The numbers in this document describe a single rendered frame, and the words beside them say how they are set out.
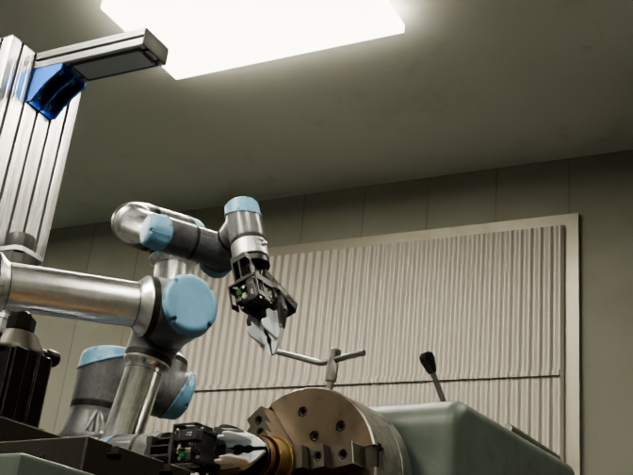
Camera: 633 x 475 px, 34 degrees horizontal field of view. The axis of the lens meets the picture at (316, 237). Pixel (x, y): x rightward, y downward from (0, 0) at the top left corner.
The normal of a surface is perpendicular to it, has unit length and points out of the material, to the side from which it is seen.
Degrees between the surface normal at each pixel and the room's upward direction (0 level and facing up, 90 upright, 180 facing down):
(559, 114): 180
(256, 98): 180
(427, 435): 90
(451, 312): 90
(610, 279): 90
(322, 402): 90
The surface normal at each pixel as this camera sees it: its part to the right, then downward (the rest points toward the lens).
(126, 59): -0.10, 0.91
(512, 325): -0.45, -0.40
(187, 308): 0.58, -0.29
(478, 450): 0.82, -0.15
